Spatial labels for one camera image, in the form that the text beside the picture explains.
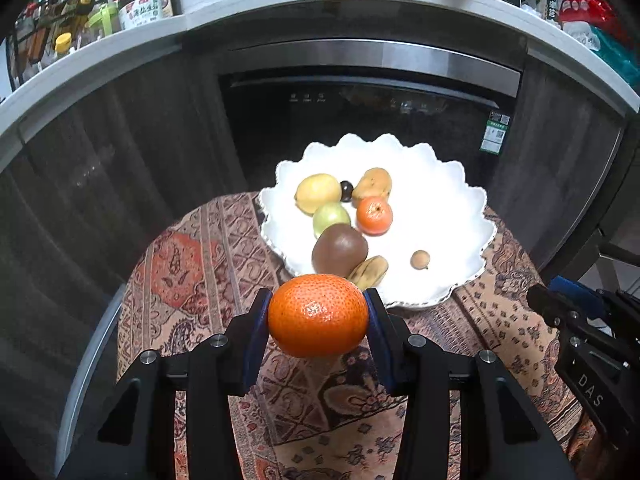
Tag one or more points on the white scalloped ceramic bowl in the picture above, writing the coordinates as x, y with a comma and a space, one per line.
417, 213

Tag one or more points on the green energy label sticker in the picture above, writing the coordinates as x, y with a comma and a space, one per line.
495, 133

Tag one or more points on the patterned red tablecloth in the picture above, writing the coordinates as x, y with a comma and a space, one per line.
329, 418

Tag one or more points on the small tan longan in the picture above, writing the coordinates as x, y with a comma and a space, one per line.
420, 260

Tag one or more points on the yellow mango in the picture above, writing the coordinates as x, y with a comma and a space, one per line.
376, 182

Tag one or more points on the orange mandarin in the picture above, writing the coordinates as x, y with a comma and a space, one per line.
374, 216
317, 315

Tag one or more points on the dark plum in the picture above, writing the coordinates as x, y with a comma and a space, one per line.
347, 188

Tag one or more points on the red plastic bag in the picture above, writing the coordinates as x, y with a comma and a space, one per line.
594, 12

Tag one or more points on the small yellow banana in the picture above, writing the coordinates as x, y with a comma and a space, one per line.
369, 273

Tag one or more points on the teal plastic bag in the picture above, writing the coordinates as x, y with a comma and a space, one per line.
621, 59

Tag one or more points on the black wire spice rack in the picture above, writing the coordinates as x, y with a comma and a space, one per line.
29, 46

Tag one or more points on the black built-in dishwasher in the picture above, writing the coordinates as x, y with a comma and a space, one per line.
280, 97

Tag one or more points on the green apple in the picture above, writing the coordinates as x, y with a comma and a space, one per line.
327, 215

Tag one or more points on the yellow round pear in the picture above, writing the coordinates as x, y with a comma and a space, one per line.
315, 191

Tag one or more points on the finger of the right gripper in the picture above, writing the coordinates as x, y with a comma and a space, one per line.
599, 303
558, 312

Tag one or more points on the yellow capped bottle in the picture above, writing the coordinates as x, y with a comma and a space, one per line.
63, 45

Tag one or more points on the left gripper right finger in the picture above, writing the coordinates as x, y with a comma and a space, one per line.
503, 436

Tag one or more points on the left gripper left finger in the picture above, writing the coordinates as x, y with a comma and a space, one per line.
134, 435

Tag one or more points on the green lidded jar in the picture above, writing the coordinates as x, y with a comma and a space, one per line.
103, 22

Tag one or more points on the white plastic bag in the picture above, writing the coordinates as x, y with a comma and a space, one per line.
586, 34

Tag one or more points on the brown kiwi fruit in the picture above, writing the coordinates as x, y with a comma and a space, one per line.
338, 250

